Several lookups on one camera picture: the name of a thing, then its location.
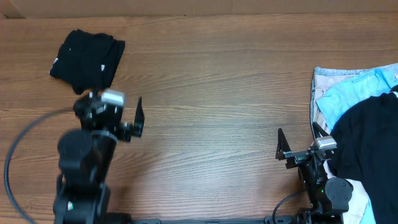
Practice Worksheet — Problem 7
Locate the black polo shirt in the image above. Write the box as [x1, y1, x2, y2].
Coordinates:
[49, 29, 126, 95]

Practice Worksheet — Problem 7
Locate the pale pink garment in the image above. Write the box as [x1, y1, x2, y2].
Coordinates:
[310, 63, 397, 223]

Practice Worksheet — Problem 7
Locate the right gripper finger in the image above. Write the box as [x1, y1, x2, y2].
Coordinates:
[275, 128, 292, 160]
[312, 121, 329, 139]

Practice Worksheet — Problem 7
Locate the light blue garment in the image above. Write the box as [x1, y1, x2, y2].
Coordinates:
[310, 63, 397, 133]

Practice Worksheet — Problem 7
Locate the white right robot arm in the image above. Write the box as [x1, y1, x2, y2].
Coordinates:
[272, 122, 353, 224]

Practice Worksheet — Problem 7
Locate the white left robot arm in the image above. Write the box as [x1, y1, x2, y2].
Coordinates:
[53, 90, 145, 224]

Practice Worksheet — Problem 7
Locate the dark navy garment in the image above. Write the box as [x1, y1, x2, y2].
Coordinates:
[328, 87, 397, 223]

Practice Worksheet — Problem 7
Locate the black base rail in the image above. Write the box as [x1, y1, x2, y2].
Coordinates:
[124, 214, 312, 224]

